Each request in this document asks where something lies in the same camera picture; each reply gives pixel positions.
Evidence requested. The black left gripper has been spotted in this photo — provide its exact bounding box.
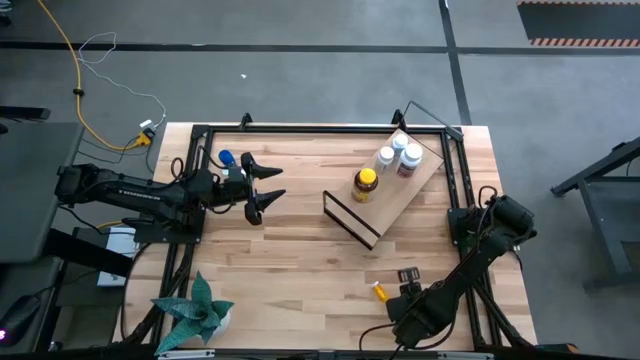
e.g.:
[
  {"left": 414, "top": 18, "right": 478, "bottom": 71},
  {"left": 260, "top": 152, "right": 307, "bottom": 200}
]
[{"left": 214, "top": 151, "right": 288, "bottom": 227}]

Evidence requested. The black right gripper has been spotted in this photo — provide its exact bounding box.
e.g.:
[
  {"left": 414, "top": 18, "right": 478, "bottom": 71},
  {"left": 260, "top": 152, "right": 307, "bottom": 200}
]
[{"left": 387, "top": 282, "right": 454, "bottom": 350}]

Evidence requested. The small orange vial white cap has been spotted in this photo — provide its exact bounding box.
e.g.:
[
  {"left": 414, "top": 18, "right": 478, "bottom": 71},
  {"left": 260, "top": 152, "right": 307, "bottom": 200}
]
[{"left": 369, "top": 280, "right": 391, "bottom": 304}]

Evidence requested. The amber bottle with yellow cap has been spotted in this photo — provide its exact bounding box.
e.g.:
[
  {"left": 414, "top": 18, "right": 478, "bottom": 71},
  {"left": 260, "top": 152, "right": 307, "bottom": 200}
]
[{"left": 350, "top": 167, "right": 380, "bottom": 204}]

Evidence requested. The white medicine bottle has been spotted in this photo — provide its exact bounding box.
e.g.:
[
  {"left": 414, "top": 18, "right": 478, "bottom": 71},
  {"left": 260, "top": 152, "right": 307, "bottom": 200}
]
[
  {"left": 391, "top": 132, "right": 410, "bottom": 157},
  {"left": 374, "top": 145, "right": 396, "bottom": 175}
]

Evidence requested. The large white bottle maroon label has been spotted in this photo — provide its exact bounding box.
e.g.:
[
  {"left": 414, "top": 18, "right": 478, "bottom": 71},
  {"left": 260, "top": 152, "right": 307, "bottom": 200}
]
[{"left": 395, "top": 142, "right": 425, "bottom": 179}]

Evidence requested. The silver aluminium bar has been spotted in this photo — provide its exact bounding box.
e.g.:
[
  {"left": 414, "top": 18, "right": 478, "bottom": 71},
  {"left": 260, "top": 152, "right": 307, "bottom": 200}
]
[
  {"left": 157, "top": 349, "right": 216, "bottom": 360},
  {"left": 437, "top": 351, "right": 495, "bottom": 360}
]

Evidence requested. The white plant pot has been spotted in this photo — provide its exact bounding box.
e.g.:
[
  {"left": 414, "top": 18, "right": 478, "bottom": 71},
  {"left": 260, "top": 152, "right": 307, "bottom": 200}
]
[{"left": 212, "top": 305, "right": 235, "bottom": 335}]

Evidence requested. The green leafy plant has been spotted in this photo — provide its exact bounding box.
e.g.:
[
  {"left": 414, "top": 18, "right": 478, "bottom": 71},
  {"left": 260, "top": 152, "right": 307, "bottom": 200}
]
[{"left": 149, "top": 268, "right": 236, "bottom": 357}]

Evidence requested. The black desk support beam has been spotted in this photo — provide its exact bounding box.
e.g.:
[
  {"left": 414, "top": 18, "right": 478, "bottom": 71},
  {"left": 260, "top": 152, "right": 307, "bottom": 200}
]
[{"left": 43, "top": 227, "right": 136, "bottom": 279}]

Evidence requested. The grey desk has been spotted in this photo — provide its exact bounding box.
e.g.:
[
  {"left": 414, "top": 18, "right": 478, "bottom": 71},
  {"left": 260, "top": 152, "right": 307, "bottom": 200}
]
[{"left": 0, "top": 121, "right": 85, "bottom": 265}]

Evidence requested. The black metal stand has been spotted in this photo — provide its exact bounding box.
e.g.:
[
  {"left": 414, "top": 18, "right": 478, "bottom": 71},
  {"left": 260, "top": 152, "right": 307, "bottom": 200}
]
[{"left": 549, "top": 135, "right": 640, "bottom": 291}]

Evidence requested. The black computer mouse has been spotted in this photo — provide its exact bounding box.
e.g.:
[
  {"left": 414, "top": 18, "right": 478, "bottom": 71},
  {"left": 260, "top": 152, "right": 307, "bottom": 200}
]
[{"left": 0, "top": 293, "right": 42, "bottom": 350}]

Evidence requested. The black mat with striped edge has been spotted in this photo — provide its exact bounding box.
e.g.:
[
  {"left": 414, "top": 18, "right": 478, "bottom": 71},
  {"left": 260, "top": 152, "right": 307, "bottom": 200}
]
[{"left": 516, "top": 0, "right": 640, "bottom": 49}]

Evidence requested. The black looped cable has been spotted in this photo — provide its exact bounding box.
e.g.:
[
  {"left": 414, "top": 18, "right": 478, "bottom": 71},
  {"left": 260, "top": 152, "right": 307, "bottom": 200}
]
[{"left": 358, "top": 322, "right": 401, "bottom": 359}]

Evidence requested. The black metal table frame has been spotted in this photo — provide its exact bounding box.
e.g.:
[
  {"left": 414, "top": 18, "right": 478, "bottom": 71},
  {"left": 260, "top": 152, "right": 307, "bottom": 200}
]
[{"left": 112, "top": 112, "right": 539, "bottom": 360}]

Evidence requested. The thin white cable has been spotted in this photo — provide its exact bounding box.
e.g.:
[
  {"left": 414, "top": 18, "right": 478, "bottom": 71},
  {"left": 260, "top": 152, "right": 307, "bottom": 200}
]
[{"left": 77, "top": 31, "right": 168, "bottom": 126}]

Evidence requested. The yellow cable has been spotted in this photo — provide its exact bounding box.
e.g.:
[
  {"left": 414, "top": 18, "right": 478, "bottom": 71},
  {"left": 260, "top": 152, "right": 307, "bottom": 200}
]
[{"left": 35, "top": 0, "right": 151, "bottom": 151}]

